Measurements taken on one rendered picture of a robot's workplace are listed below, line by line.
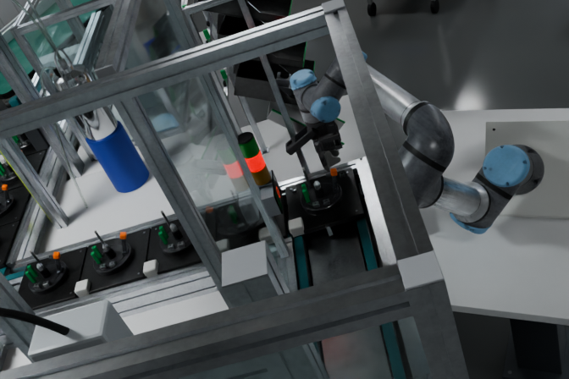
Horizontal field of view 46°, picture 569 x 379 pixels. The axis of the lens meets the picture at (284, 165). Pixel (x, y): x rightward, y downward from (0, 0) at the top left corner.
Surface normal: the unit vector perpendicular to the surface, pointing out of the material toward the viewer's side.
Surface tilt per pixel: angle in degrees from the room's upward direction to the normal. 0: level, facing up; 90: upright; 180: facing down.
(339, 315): 90
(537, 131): 45
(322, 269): 0
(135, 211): 0
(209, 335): 0
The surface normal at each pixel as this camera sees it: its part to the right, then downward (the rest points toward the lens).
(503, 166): -0.40, -0.16
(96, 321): -0.30, -0.75
